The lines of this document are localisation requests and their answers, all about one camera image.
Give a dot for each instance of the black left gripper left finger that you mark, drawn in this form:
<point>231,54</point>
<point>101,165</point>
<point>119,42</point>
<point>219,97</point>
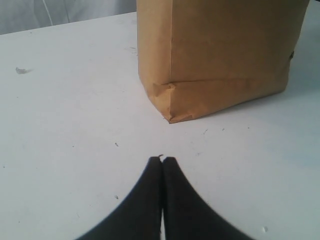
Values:
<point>139,215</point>

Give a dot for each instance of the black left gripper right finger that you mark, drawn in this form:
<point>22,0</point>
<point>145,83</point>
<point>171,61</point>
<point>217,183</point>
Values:
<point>186,215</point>

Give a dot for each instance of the brown paper shopping bag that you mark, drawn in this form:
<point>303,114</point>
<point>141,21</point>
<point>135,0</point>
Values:
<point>198,57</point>

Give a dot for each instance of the small grey paper scrap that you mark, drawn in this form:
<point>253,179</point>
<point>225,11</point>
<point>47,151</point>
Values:
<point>22,71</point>

